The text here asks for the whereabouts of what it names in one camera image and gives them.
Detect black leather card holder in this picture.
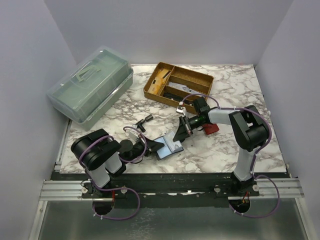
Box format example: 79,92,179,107
154,131,184,161

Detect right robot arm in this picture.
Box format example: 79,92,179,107
173,97,272,194

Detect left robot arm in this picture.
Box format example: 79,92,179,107
70,128,165,188

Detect red leather card holder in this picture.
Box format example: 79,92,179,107
202,123,220,136

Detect black cards in tray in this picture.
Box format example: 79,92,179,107
163,92,192,105

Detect white cards in tray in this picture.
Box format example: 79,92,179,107
168,81,198,94

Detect gold cards in tray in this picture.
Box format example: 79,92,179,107
148,69,171,95

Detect black T-shaped tool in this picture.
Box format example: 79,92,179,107
135,114,154,133

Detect woven wicker organizer tray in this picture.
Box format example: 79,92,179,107
143,62,214,114

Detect green plastic storage box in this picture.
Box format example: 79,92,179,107
47,46,134,131

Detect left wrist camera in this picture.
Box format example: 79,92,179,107
125,124,140,142

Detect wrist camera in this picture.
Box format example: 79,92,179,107
176,104,187,117
125,124,140,142

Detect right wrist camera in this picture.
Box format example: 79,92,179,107
176,104,187,117

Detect black mounting base rail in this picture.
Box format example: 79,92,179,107
51,170,298,208

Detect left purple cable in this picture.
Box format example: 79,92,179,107
78,125,148,221

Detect aluminium extrusion rail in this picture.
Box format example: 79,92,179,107
39,180,93,201

